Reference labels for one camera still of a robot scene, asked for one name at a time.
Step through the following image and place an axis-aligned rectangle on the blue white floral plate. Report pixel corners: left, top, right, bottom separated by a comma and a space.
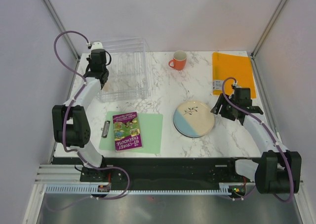
173, 100, 215, 138

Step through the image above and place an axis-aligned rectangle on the cream green plate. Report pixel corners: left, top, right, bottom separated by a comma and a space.
102, 82, 111, 92

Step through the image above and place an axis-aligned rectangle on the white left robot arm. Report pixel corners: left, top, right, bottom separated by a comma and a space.
52, 48, 112, 181

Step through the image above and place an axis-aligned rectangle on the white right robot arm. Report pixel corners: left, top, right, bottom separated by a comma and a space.
211, 88, 302, 195

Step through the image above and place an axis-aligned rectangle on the orange plastic folder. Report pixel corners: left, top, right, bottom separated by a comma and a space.
212, 52, 256, 99

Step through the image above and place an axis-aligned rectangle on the orange ceramic mug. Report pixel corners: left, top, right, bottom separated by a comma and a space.
168, 50, 187, 71

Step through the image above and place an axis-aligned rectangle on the purple treehouse book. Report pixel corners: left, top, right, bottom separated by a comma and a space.
113, 112, 143, 152

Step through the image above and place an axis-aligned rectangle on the green clipboard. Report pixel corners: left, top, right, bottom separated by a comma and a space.
99, 111, 163, 154

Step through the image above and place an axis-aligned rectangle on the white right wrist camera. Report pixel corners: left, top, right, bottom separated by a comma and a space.
232, 81, 241, 90

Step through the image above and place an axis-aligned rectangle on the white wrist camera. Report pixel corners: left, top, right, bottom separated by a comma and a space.
232, 81, 241, 90
86, 42, 104, 50

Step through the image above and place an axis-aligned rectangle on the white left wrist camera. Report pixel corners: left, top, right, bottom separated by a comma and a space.
86, 42, 104, 50

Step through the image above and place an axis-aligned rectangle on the clear wire dish rack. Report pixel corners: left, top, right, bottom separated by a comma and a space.
96, 38, 150, 103

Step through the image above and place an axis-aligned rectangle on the right aluminium frame post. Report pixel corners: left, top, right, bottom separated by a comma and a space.
249, 0, 297, 59

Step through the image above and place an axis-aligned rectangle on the aluminium frame post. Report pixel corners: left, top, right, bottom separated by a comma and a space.
41, 0, 80, 61
249, 0, 297, 59

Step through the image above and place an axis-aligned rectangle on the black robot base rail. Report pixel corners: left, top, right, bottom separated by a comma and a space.
79, 156, 262, 191

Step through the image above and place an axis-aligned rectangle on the white slotted cable duct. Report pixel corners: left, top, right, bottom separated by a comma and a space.
45, 183, 233, 196

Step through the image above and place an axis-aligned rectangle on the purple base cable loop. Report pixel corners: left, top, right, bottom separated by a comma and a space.
90, 166, 132, 200

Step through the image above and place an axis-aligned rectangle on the left aluminium frame post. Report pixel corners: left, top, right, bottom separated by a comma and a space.
41, 0, 80, 61

